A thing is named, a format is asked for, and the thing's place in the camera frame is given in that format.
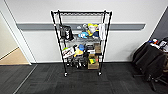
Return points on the black box with print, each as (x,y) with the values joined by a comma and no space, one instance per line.
(90,49)

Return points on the yellow plush with blue cap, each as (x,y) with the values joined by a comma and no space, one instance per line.
(79,51)

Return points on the small brown cardboard box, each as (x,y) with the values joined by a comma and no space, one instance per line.
(97,48)

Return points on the yellow-green pack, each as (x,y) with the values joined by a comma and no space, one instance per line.
(92,60)

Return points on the dark goods cluster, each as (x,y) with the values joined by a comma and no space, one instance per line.
(76,62)

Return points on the white printed box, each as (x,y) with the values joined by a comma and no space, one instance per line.
(68,52)

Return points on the open brown cardboard box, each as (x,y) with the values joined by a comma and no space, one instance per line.
(93,66)

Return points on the black bag with grey print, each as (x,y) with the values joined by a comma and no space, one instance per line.
(66,33)

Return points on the white paper bag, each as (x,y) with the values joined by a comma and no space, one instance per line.
(102,31)

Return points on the long grey wall band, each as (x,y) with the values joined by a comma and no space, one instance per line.
(33,26)

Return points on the white door frame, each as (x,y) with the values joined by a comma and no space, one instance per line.
(20,36)

